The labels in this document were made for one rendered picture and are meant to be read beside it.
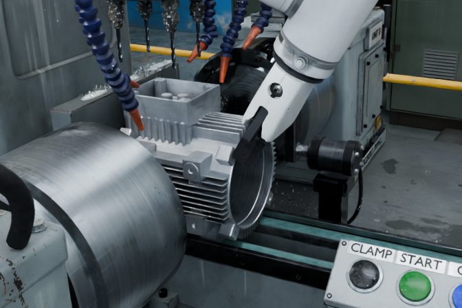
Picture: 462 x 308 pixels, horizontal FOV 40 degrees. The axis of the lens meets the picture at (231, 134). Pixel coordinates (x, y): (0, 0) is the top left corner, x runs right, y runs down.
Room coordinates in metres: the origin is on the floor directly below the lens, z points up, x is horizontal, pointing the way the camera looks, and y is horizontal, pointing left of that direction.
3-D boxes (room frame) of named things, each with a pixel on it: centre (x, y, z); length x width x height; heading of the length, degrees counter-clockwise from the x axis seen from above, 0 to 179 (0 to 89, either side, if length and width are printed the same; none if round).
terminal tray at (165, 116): (0.95, 0.09, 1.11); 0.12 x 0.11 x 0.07; 61
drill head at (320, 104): (1.24, -0.08, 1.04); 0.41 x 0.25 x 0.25; 153
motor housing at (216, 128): (0.94, 0.06, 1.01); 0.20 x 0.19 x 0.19; 61
